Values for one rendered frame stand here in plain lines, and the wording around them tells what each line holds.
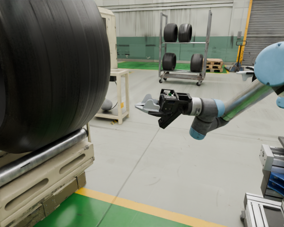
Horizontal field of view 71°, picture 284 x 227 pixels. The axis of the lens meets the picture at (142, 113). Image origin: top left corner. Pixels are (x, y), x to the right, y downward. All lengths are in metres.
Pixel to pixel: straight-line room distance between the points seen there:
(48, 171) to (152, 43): 11.49
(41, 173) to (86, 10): 0.49
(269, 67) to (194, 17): 11.06
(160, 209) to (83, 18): 1.47
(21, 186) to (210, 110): 0.68
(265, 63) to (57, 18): 0.55
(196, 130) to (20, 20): 0.71
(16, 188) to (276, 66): 0.78
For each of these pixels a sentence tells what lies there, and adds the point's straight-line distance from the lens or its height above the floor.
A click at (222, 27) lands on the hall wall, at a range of 11.58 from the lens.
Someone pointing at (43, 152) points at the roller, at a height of 0.92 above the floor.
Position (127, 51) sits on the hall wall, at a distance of 12.52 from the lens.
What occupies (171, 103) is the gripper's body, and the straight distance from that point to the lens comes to 0.74.
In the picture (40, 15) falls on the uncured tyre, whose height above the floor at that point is 1.29.
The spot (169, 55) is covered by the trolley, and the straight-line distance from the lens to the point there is 6.03.
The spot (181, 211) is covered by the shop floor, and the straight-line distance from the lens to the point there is 1.74.
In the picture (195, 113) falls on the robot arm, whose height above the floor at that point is 0.97.
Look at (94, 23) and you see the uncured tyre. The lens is 0.61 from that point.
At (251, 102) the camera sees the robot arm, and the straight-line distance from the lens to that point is 0.89.
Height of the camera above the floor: 1.24
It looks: 20 degrees down
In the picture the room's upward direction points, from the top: straight up
